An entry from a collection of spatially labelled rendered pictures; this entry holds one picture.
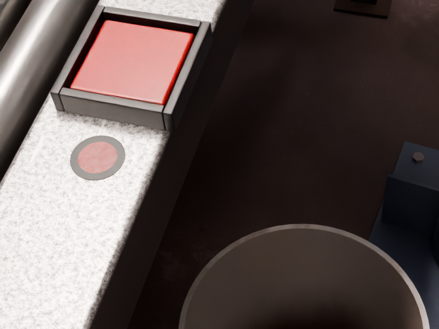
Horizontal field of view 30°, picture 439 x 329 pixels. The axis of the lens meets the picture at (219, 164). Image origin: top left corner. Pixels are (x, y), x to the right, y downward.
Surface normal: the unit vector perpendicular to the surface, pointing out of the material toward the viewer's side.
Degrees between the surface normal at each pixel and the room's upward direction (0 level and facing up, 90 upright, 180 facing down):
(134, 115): 90
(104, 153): 0
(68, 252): 0
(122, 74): 0
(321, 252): 87
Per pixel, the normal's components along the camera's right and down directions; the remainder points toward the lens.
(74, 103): -0.28, 0.78
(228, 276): 0.61, 0.57
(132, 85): -0.08, -0.59
